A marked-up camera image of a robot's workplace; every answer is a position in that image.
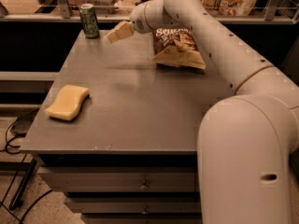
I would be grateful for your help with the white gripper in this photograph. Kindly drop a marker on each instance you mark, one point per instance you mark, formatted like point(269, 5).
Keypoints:
point(137, 20)

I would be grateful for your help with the brown chip bag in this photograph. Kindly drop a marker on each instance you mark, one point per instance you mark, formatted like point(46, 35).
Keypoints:
point(176, 47)

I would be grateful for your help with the grey drawer cabinet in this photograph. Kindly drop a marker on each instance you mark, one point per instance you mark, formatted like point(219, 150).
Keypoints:
point(138, 113)

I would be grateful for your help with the grey drawer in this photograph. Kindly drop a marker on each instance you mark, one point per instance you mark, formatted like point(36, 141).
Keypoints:
point(120, 179)
point(138, 219)
point(138, 205)

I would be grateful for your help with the bottom grey drawer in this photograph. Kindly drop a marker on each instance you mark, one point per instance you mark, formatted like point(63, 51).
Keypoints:
point(138, 219)

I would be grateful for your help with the top grey drawer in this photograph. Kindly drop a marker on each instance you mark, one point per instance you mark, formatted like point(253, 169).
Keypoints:
point(120, 179)

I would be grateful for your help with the grey side bench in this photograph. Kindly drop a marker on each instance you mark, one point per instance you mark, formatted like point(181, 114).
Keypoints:
point(23, 82)

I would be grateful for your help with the black metal stand leg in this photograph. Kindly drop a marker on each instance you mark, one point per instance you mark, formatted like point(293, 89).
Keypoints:
point(28, 169)

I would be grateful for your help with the yellow sponge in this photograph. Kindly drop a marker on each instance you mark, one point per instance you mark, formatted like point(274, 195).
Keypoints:
point(68, 102)

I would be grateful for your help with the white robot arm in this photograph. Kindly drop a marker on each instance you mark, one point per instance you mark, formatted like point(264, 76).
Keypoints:
point(244, 141)

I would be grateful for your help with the green soda can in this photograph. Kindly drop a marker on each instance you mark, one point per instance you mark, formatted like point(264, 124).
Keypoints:
point(89, 20)

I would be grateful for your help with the grey metal railing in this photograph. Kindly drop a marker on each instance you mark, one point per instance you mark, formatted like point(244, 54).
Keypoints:
point(279, 11)

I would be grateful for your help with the middle grey drawer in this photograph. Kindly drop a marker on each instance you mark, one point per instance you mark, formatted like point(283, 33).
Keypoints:
point(138, 205)

